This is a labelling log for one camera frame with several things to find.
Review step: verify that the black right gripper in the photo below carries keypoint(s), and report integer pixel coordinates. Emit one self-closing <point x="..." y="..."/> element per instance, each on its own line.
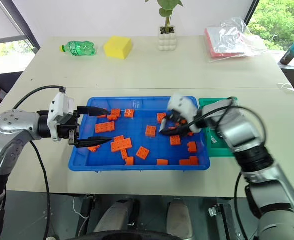
<point x="178" y="119"/>

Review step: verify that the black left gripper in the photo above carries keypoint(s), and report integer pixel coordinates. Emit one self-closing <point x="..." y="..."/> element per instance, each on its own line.
<point x="69" y="131"/>

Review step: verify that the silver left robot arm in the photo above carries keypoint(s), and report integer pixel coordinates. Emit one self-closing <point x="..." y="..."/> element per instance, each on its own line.
<point x="12" y="125"/>

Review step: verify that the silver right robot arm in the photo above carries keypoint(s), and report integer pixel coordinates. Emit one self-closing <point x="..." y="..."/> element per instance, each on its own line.
<point x="239" y="130"/>

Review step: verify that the blue plastic bin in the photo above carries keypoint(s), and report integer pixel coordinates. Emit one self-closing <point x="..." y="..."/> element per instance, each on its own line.
<point x="137" y="125"/>

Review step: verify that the green plastic bin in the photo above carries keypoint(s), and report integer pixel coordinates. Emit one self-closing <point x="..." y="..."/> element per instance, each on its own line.
<point x="219" y="150"/>

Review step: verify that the long orange building brick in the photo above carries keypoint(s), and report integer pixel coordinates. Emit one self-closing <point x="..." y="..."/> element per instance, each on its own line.
<point x="105" y="127"/>

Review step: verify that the large orange brick block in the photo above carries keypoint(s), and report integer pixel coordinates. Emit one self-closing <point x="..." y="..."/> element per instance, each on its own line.
<point x="121" y="144"/>

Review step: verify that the green plastic bottle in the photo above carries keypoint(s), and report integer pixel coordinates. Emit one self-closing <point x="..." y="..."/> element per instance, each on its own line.
<point x="80" y="48"/>

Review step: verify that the yellow sponge block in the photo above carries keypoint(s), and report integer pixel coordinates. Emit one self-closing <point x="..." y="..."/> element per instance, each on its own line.
<point x="118" y="47"/>

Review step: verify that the green plant in white pot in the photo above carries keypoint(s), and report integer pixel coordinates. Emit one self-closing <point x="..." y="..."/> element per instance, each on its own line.
<point x="167" y="41"/>

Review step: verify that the grey rounded robot foot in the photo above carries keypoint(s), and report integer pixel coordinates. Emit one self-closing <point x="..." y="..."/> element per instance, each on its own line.
<point x="179" y="217"/>
<point x="117" y="215"/>

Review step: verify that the clear bag with red sheets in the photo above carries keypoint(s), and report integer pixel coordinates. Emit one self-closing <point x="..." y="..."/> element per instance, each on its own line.
<point x="227" y="42"/>

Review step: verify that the black rounded robot torso edge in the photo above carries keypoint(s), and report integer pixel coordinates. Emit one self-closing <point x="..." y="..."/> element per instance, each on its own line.
<point x="132" y="236"/>

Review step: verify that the clear plastic wrap scrap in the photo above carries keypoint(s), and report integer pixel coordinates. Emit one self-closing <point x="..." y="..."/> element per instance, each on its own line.
<point x="287" y="86"/>

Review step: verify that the blue water bottle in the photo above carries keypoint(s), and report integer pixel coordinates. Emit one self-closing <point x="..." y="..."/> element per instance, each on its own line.
<point x="293" y="50"/>

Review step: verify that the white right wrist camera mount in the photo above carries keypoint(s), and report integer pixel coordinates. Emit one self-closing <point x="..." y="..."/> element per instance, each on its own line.
<point x="183" y="103"/>

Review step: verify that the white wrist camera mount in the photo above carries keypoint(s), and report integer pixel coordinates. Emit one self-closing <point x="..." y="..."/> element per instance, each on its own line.
<point x="183" y="103"/>
<point x="59" y="105"/>

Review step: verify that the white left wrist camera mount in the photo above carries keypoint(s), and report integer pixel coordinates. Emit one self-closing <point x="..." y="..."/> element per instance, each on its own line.
<point x="59" y="105"/>

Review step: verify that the black metal table bracket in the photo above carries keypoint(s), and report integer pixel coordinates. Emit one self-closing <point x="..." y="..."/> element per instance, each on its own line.
<point x="220" y="212"/>

